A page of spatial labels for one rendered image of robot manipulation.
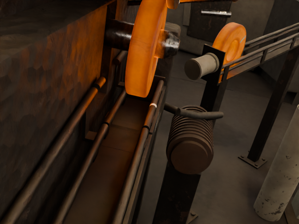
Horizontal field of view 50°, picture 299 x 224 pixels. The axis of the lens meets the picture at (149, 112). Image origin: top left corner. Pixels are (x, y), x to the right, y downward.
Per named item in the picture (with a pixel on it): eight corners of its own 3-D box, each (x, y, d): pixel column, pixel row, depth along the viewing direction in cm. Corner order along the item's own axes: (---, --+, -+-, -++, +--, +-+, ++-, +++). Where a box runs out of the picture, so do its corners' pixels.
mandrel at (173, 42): (79, 25, 54) (70, 44, 52) (75, 4, 50) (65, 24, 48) (179, 46, 53) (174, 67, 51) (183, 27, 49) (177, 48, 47)
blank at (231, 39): (211, 80, 103) (220, 84, 102) (206, 45, 91) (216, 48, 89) (237, 49, 108) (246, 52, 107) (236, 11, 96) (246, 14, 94)
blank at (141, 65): (120, 72, 42) (145, 78, 42) (147, -29, 45) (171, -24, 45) (127, 103, 57) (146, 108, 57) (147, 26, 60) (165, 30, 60)
